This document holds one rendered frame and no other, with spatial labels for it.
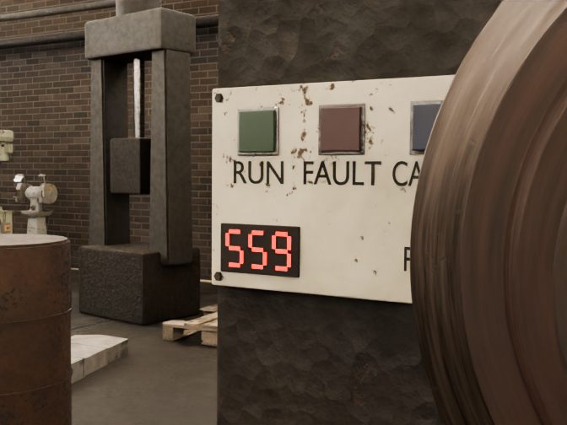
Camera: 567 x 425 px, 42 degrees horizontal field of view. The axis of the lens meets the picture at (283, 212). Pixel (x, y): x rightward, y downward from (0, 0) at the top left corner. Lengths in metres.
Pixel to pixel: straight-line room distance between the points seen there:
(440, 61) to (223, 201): 0.23
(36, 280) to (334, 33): 2.52
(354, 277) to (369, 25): 0.21
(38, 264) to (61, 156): 6.26
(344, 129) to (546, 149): 0.25
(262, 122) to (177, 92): 5.17
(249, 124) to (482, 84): 0.27
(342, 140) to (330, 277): 0.12
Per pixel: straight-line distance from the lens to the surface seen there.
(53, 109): 9.39
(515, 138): 0.42
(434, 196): 0.45
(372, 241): 0.61
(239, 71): 0.69
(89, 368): 4.50
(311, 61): 0.66
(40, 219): 9.04
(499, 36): 0.45
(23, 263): 3.04
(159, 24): 5.78
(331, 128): 0.61
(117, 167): 6.10
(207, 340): 5.06
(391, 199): 0.60
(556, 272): 0.35
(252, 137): 0.65
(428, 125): 0.59
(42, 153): 9.50
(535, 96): 0.42
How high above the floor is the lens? 1.16
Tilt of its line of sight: 3 degrees down
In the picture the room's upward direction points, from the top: straight up
